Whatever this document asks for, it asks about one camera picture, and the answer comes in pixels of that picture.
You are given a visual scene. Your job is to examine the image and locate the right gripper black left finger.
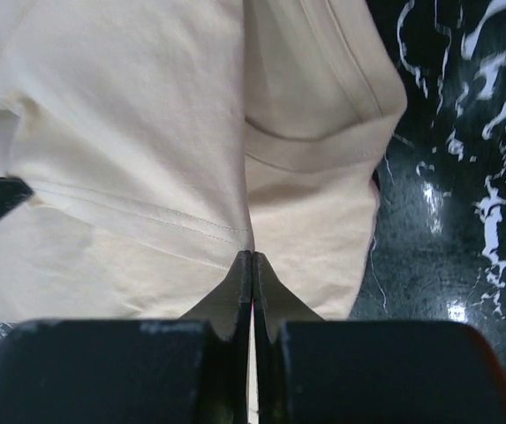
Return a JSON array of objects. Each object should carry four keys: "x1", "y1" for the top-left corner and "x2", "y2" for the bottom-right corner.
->
[{"x1": 0, "y1": 252, "x2": 252, "y2": 423}]

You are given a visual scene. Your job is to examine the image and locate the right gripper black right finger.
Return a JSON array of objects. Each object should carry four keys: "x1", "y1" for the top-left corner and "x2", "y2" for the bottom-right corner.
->
[{"x1": 252, "y1": 253, "x2": 506, "y2": 423}]

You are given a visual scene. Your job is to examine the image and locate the beige t shirt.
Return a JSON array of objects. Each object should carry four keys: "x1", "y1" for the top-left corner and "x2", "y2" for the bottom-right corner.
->
[{"x1": 0, "y1": 1, "x2": 406, "y2": 322}]

